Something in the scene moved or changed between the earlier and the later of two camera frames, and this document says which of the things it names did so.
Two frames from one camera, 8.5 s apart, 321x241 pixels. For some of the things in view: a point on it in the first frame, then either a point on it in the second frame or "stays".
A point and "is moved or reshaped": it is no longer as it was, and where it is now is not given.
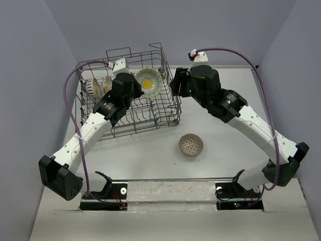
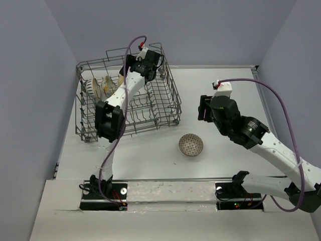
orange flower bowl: x=106 y=83 stays
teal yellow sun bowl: x=151 y=82 is moved or reshaped
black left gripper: x=139 y=92 -> x=131 y=59
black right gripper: x=182 y=75 -> x=205 y=104
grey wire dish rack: x=159 y=106 stays
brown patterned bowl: x=190 y=144 stays
